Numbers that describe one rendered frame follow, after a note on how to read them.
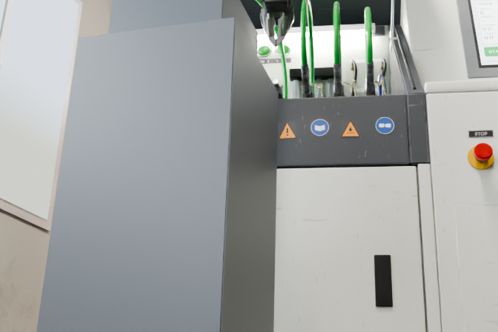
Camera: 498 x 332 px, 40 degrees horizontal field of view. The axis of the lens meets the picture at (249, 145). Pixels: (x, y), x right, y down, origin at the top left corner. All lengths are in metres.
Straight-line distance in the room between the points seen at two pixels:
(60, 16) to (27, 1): 0.33
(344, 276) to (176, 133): 0.60
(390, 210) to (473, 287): 0.21
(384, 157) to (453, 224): 0.19
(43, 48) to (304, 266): 2.80
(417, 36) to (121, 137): 1.15
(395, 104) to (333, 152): 0.17
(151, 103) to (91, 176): 0.12
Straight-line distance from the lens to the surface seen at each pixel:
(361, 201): 1.41
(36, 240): 3.79
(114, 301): 0.85
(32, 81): 3.82
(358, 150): 1.44
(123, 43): 0.98
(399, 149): 1.45
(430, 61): 1.84
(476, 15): 1.96
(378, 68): 2.13
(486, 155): 1.42
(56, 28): 4.10
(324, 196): 1.41
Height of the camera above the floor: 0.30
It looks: 21 degrees up
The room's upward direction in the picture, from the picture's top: 2 degrees clockwise
